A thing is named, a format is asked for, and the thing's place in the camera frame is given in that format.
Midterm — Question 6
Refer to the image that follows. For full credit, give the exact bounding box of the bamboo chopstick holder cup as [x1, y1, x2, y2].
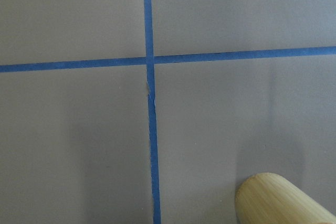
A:
[235, 173, 335, 223]

